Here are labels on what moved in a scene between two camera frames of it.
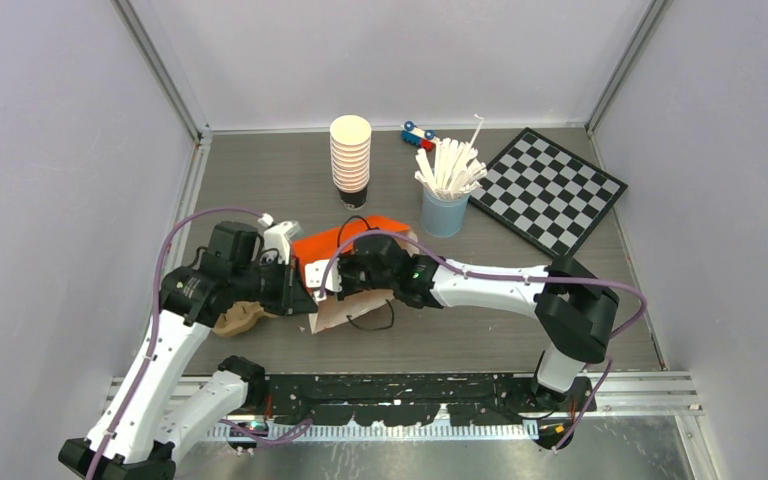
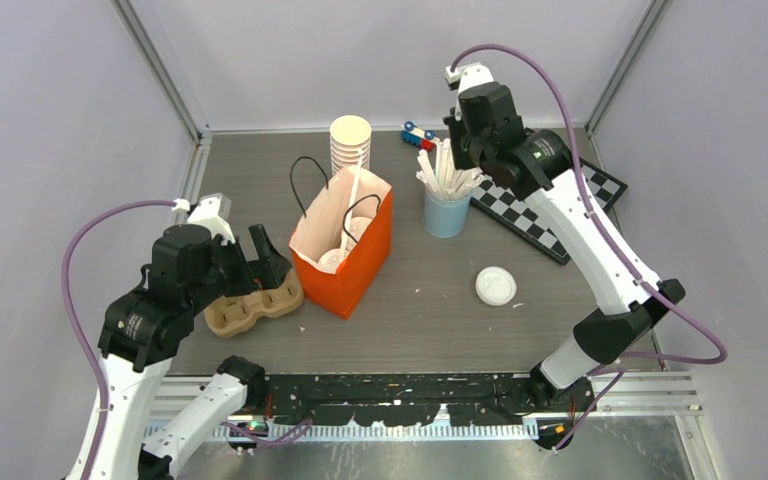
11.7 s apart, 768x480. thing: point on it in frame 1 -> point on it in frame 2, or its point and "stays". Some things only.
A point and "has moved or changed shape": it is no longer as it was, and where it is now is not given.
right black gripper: x=345 y=288 -> x=460 y=159
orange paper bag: x=333 y=312 has moved or changed shape
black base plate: x=415 y=399 stays
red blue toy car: x=417 y=136 stays
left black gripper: x=294 y=296 -> x=269 y=270
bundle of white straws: x=458 y=171 stays
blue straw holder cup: x=442 y=217 stays
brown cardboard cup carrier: x=240 y=316 stays
